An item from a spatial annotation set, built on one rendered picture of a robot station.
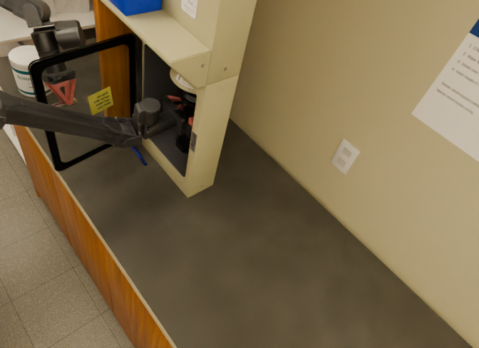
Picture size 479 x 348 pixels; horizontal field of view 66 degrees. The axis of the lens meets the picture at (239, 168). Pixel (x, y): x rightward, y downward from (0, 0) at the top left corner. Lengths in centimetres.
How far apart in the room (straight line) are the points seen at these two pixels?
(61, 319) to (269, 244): 123
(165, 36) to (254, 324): 79
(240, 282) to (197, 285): 13
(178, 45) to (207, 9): 10
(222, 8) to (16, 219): 190
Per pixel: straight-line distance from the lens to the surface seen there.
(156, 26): 95
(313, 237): 130
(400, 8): 107
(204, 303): 111
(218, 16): 85
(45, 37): 115
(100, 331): 207
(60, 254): 227
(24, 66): 157
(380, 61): 112
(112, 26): 119
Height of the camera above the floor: 196
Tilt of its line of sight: 47 degrees down
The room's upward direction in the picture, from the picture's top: 17 degrees clockwise
